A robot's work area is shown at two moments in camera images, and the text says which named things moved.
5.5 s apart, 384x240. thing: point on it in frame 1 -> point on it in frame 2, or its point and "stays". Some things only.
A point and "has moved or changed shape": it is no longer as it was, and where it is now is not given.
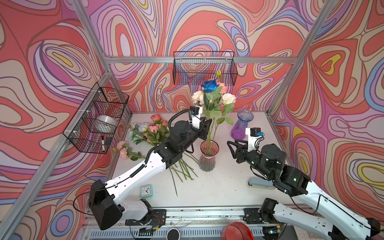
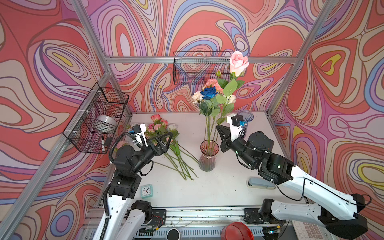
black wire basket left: [93, 130] stays
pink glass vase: [208, 148] stays
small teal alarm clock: [146, 190] stays
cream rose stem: [198, 96] stays
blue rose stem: [209, 87] has moved or changed shape
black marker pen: [103, 144] stays
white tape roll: [107, 121] stays
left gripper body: [201, 132] -> [150, 153]
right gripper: [236, 144] -> [226, 139]
